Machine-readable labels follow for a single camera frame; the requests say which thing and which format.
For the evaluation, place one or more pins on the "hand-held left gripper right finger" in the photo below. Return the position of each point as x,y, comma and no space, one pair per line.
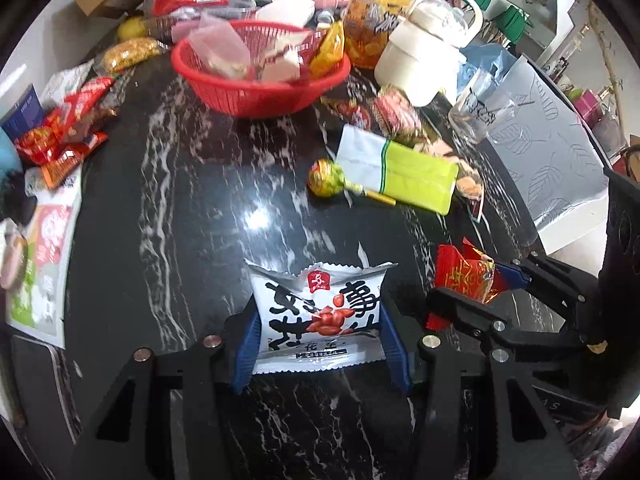
397,350

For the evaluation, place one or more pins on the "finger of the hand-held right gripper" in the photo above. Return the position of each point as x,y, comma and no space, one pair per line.
465,310
512,272

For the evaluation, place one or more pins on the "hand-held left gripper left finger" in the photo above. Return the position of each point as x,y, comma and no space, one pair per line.
245,350

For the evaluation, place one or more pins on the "red gold-print snack packet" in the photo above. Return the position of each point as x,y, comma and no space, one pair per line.
462,280

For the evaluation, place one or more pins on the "white peanut snack packet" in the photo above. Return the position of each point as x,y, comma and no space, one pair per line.
320,320

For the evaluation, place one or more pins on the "red plastic basket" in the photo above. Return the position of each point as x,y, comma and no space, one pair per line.
260,85

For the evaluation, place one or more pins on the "grey leaf-pattern mat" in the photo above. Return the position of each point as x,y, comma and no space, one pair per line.
555,170

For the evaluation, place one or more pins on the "green snack packet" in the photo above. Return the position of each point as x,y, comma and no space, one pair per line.
400,172

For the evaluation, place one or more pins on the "glass mug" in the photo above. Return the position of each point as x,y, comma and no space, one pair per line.
480,110

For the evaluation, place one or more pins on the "yellow lollipop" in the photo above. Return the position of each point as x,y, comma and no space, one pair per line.
325,177

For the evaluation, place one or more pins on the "small red square packet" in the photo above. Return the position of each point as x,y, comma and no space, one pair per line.
350,110
395,112

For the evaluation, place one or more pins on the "blue plastic bag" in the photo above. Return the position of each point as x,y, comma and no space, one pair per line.
492,57

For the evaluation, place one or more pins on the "white green pouch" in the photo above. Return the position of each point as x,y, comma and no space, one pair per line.
40,260

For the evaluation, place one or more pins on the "white thermos jug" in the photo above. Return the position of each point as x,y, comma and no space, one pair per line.
425,55

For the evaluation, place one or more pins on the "orange drink bottle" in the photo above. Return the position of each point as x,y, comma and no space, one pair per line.
375,25

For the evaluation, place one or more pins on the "pile of small red packets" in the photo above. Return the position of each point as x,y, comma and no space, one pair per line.
65,130

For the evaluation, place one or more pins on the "yellow snack packet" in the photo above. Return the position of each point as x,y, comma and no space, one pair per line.
327,47

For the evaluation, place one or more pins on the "clear wrapped snack packet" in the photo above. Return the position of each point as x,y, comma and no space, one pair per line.
285,55
220,50

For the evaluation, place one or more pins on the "blue whale-shaped device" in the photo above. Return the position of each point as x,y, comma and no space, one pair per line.
7,160

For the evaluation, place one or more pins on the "yellow snack in clear bag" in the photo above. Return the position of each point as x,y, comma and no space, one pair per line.
130,55

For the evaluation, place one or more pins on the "white patterned packet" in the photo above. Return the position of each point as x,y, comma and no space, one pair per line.
67,80

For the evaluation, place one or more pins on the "white-lid dark blue jar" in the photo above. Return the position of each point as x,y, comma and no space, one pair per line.
22,110

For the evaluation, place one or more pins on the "clear plastic container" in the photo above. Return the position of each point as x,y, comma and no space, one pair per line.
200,20

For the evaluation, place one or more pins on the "lemon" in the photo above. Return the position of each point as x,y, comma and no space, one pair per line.
131,27

